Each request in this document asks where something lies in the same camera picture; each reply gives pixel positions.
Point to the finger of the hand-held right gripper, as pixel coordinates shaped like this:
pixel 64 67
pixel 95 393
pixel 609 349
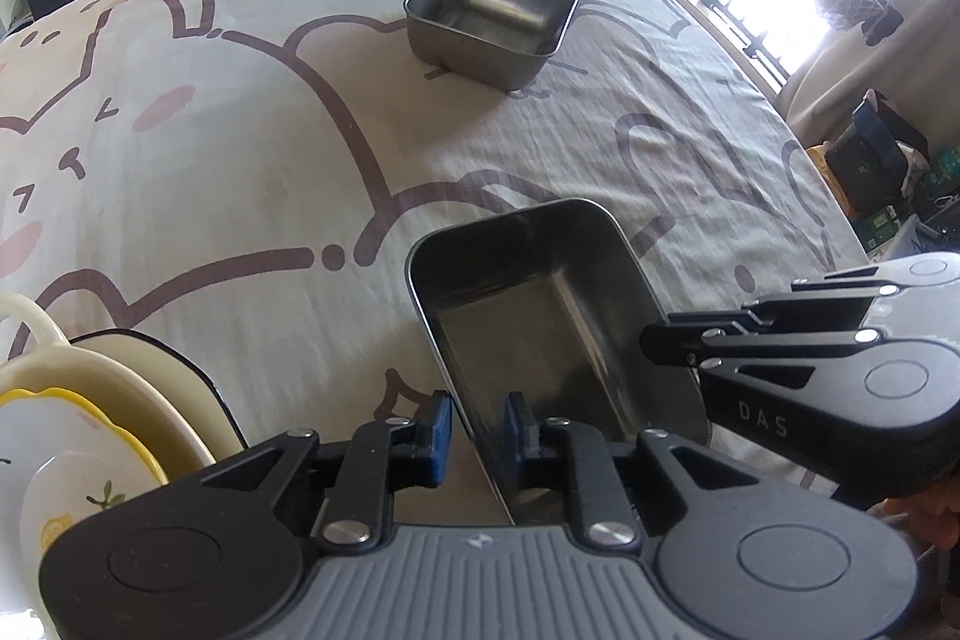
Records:
pixel 675 340
pixel 817 302

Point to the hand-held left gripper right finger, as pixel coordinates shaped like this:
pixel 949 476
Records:
pixel 517 434

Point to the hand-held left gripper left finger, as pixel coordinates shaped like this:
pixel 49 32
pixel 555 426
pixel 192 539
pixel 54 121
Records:
pixel 439 437

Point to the rectangular steel container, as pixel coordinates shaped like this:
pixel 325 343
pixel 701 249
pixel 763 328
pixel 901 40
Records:
pixel 525 325

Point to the white square plate dark rim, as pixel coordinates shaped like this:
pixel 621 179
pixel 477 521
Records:
pixel 206 411

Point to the floral bowl yellow rim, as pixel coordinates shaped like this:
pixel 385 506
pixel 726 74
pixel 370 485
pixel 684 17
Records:
pixel 60 460

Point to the square steel container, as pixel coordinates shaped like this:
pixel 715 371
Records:
pixel 487 10

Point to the person's right hand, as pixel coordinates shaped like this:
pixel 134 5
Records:
pixel 934 516

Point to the black bag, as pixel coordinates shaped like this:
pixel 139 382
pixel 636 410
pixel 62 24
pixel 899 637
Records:
pixel 877 153

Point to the beige curtain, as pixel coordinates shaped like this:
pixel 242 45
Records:
pixel 862 78

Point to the black window railing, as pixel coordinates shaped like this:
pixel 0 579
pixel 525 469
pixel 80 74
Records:
pixel 727 18

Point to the bear printed tablecloth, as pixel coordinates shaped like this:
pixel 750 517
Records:
pixel 262 123

